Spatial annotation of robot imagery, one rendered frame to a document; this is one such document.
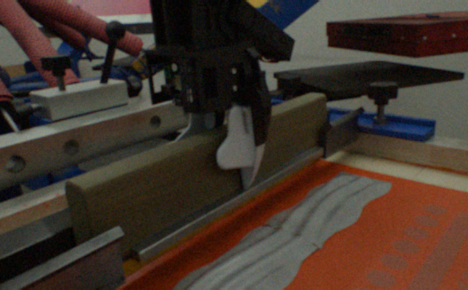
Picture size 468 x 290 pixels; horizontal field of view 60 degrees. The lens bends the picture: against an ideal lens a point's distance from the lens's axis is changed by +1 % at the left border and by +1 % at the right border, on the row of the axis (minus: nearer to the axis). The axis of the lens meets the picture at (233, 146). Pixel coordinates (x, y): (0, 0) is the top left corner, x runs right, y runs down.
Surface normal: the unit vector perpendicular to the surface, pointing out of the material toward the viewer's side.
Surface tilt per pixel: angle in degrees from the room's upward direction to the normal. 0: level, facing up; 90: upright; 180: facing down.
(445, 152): 90
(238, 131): 84
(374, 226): 0
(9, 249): 45
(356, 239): 0
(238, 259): 34
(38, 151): 90
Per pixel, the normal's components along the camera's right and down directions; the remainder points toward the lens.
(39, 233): 0.49, -0.54
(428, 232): -0.06, -0.94
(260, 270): 0.31, -0.66
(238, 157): 0.74, 0.07
